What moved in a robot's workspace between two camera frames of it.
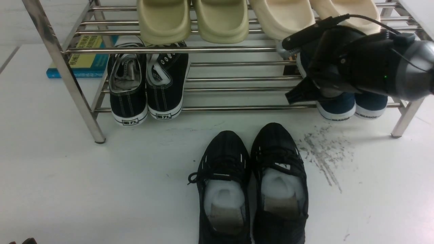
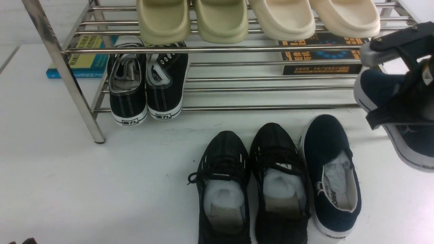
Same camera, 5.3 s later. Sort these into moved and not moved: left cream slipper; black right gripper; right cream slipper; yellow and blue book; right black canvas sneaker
Moved: black right gripper
Not moved: left cream slipper; right cream slipper; yellow and blue book; right black canvas sneaker
